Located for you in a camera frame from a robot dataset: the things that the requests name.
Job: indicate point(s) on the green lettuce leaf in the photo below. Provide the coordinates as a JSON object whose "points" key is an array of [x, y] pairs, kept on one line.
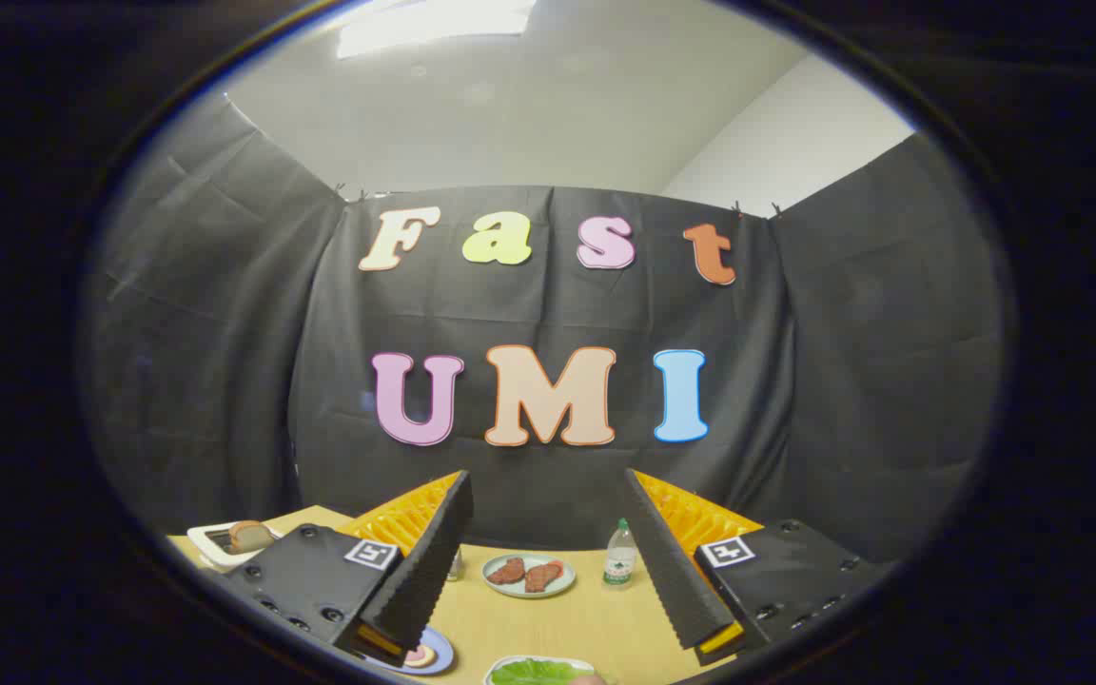
{"points": [[538, 673]]}

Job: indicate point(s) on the brown meat patty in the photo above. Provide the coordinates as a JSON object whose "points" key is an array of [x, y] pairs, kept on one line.
{"points": [[542, 577], [508, 571]]}

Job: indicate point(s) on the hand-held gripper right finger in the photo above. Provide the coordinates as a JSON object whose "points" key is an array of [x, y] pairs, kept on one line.
{"points": [[662, 561]]}

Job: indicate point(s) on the pale green plate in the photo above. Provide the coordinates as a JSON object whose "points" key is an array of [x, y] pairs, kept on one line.
{"points": [[529, 587]]}

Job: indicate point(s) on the clear water bottle green label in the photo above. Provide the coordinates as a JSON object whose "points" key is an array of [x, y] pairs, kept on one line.
{"points": [[618, 561]]}

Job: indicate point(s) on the ceiling light panel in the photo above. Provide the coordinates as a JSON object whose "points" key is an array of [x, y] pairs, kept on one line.
{"points": [[434, 24]]}

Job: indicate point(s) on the white square plate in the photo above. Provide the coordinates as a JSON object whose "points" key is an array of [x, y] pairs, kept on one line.
{"points": [[496, 666]]}

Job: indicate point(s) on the pink ham slice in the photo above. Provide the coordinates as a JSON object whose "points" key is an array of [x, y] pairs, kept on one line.
{"points": [[420, 656]]}

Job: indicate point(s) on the blue plate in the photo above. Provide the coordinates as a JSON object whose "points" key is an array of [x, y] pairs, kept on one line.
{"points": [[439, 655]]}

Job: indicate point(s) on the white toaster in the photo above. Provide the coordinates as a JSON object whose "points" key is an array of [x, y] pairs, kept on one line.
{"points": [[210, 547]]}

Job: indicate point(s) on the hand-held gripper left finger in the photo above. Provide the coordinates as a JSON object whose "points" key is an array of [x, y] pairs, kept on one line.
{"points": [[434, 552]]}

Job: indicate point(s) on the plain white bread slice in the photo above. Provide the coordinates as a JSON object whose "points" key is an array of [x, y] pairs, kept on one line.
{"points": [[250, 536]]}

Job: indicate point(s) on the black backdrop cloth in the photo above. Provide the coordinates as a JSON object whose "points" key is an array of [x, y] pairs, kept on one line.
{"points": [[548, 314]]}

